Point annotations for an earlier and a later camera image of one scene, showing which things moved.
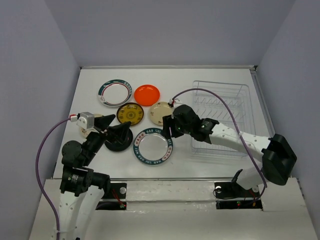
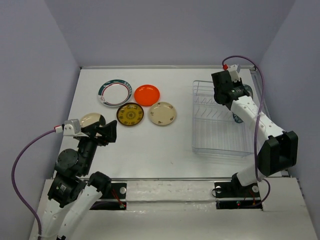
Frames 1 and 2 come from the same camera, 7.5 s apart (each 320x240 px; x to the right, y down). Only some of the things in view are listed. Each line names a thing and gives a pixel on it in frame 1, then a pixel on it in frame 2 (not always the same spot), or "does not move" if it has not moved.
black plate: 117,147 -> 237,118
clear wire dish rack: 226,103 does not move
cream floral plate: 158,110 does not move
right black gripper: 169,121 -> 239,83
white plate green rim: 115,93 does not move
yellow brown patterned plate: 130,112 does not move
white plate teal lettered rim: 151,146 -> 249,89
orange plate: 147,95 does not move
